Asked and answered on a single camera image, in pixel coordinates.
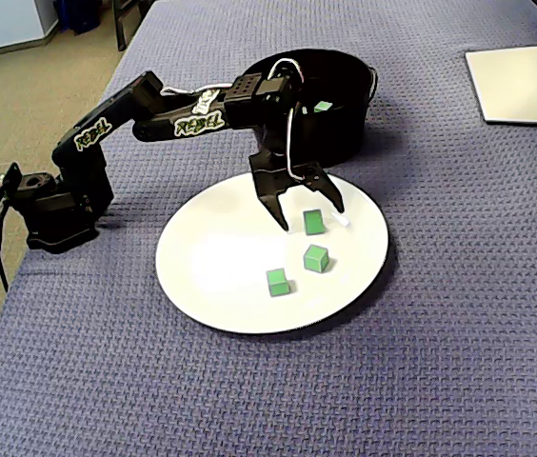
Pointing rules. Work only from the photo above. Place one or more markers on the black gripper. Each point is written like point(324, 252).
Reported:
point(272, 180)

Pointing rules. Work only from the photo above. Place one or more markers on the black robot arm with stickers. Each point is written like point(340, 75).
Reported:
point(164, 119)

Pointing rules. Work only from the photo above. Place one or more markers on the white round plate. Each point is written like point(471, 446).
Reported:
point(211, 304)

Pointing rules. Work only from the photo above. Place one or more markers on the black metal bucket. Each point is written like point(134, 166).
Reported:
point(335, 138)

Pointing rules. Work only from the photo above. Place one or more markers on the blue woven table cloth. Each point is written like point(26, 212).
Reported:
point(440, 285)

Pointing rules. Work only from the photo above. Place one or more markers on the silver monitor stand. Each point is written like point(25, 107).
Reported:
point(511, 85)

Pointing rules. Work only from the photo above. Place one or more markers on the black furniture leg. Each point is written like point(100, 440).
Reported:
point(120, 28)

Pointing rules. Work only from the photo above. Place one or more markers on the blue bin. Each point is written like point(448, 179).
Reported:
point(78, 14)

